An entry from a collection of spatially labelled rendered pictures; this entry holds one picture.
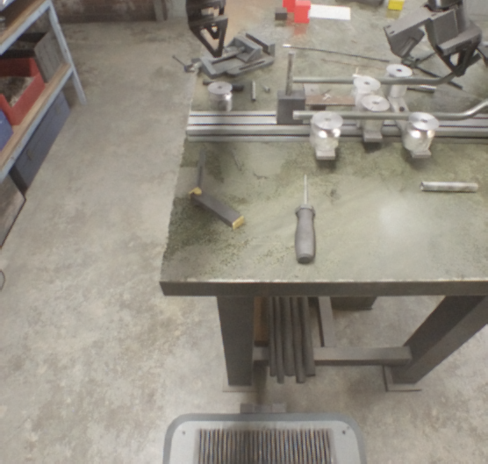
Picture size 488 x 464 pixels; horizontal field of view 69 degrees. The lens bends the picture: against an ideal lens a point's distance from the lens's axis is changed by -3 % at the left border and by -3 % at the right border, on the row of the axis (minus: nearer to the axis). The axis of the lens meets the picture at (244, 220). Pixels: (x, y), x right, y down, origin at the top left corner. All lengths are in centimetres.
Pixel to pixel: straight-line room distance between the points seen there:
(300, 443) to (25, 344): 107
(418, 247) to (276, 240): 21
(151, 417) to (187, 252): 91
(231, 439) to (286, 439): 14
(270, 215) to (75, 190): 158
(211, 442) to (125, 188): 132
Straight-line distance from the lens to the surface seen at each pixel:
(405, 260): 58
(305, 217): 55
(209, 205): 58
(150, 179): 199
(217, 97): 79
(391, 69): 82
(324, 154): 63
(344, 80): 77
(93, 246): 178
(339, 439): 110
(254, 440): 107
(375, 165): 71
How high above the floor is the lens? 132
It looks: 50 degrees down
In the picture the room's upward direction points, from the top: 1 degrees counter-clockwise
